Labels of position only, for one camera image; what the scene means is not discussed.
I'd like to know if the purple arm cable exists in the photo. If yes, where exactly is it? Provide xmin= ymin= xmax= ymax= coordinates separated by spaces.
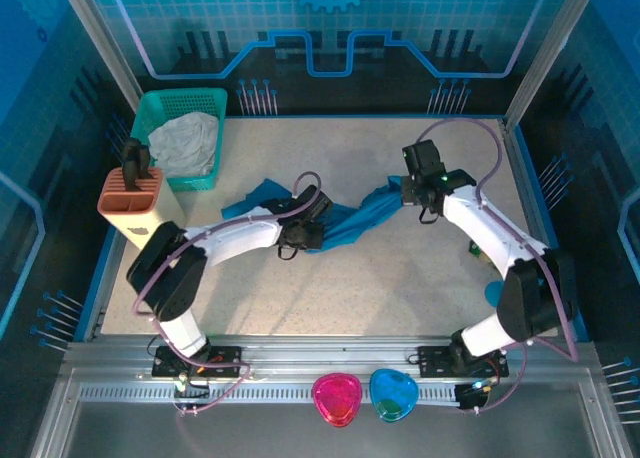
xmin=416 ymin=118 xmax=580 ymax=414
xmin=130 ymin=171 xmax=324 ymax=417

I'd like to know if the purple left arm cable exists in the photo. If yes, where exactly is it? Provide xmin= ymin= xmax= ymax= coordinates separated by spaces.
xmin=130 ymin=171 xmax=324 ymax=417

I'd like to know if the aluminium front frame rail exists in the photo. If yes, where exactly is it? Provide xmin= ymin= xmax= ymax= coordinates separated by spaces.
xmin=29 ymin=335 xmax=634 ymax=458

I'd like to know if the cream orange knife block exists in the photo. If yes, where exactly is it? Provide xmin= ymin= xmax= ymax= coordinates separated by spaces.
xmin=97 ymin=166 xmax=189 ymax=252

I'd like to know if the teal plastic basket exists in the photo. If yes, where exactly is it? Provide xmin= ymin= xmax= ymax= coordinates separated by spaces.
xmin=130 ymin=87 xmax=229 ymax=193

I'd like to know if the blue round disc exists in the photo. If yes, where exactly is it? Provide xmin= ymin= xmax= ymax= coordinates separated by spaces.
xmin=483 ymin=279 xmax=505 ymax=308

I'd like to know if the blue t-shirt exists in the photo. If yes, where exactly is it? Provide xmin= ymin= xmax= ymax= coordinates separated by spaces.
xmin=221 ymin=175 xmax=407 ymax=255

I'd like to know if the pink heart-shaped plastic dish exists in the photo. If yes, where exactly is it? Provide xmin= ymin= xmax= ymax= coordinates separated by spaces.
xmin=312 ymin=371 xmax=361 ymax=428

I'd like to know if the aluminium frame post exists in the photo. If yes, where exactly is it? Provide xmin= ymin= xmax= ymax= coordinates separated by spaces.
xmin=54 ymin=0 xmax=146 ymax=114
xmin=504 ymin=0 xmax=594 ymax=129

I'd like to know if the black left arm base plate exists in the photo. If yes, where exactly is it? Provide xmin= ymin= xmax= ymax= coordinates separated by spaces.
xmin=151 ymin=345 xmax=244 ymax=379

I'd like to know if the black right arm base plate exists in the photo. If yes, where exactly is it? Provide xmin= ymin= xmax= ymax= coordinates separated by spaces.
xmin=416 ymin=345 xmax=510 ymax=378

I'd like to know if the white t-shirt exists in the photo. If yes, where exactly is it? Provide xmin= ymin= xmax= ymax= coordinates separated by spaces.
xmin=148 ymin=111 xmax=221 ymax=178

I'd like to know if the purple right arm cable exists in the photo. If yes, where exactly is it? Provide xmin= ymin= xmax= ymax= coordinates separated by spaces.
xmin=416 ymin=118 xmax=580 ymax=414

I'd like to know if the blue heart-shaped plastic dish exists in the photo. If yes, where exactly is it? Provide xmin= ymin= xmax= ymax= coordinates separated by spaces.
xmin=369 ymin=367 xmax=419 ymax=424

